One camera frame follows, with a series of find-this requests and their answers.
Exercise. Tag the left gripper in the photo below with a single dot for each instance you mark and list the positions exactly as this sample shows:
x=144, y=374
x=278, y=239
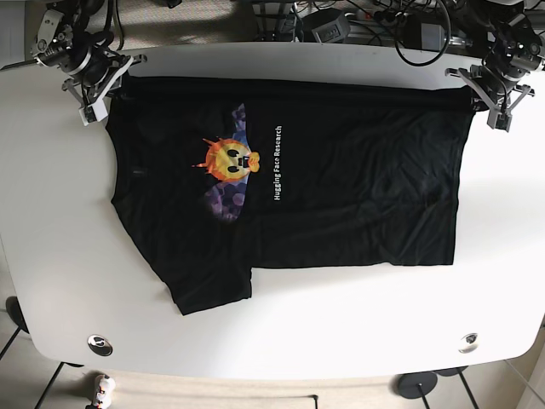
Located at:
x=500, y=95

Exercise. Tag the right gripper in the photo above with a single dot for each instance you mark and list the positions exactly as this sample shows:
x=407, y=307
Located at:
x=99, y=76

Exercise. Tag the black graphic print T-shirt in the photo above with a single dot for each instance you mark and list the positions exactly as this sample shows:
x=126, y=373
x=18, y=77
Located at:
x=216, y=177

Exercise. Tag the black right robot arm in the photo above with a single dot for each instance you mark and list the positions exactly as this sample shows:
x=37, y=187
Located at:
x=76, y=37

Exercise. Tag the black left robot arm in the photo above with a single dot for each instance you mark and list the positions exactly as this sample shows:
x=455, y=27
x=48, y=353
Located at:
x=508, y=48

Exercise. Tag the grey power adapter box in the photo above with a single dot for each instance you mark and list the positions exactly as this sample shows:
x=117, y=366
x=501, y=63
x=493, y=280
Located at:
x=432, y=37

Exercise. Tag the grey multi-socket box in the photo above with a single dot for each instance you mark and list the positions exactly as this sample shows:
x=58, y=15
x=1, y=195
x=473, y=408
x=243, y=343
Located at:
x=329, y=26

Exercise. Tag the left silver table grommet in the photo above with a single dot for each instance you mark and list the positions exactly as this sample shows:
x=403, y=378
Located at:
x=99, y=345

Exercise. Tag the silver table grommet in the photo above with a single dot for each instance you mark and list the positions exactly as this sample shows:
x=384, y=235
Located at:
x=468, y=343
x=99, y=345

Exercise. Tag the right silver table grommet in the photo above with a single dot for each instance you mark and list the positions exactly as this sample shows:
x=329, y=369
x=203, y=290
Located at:
x=468, y=343

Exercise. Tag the left black table leg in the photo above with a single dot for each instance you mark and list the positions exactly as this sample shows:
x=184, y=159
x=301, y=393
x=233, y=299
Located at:
x=49, y=385

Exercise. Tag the white sneaker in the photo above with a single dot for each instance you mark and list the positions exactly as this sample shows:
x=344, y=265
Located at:
x=104, y=387

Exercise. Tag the black round stand base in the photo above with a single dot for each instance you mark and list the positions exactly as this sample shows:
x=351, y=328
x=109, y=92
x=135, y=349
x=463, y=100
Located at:
x=416, y=385

